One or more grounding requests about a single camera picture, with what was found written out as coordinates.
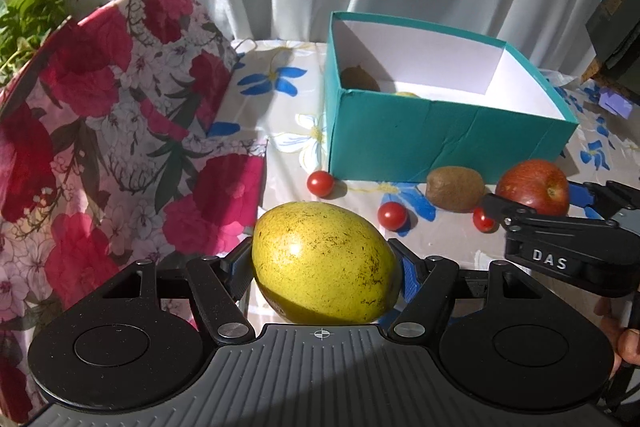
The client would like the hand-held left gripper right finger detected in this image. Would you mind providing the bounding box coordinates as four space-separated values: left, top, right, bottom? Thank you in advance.
387 238 543 348

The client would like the speckled yellow pear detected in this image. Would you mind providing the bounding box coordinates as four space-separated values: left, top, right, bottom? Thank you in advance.
251 201 402 325

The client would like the purple paper piece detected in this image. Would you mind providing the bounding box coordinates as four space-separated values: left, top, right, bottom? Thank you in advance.
599 88 635 118

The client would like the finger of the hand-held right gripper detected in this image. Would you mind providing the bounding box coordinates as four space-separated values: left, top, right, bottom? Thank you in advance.
567 179 640 220
479 193 621 234

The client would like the person's right hand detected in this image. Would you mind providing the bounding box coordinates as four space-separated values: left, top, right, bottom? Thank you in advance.
594 299 640 380

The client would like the green leafy plant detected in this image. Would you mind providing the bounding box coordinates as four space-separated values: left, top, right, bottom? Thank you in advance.
0 0 97 86

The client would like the teal cardboard box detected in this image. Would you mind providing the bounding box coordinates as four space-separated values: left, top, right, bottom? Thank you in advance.
322 11 580 186

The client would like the blue floral tablecloth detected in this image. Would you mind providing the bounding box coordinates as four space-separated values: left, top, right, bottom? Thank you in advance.
207 38 640 323

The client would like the dark green box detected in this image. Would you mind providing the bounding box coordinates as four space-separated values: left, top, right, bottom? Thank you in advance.
585 0 640 104

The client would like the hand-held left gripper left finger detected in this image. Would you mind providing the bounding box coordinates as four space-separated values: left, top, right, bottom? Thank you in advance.
100 237 256 346

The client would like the brown kiwi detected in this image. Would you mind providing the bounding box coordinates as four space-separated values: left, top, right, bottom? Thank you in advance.
425 166 486 214
340 65 382 92

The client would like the red apple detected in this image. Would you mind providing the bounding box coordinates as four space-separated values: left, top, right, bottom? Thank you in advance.
495 159 571 216

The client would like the red cherry tomato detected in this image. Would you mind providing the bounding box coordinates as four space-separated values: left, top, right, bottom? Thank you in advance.
377 202 407 230
306 170 335 198
472 207 498 234

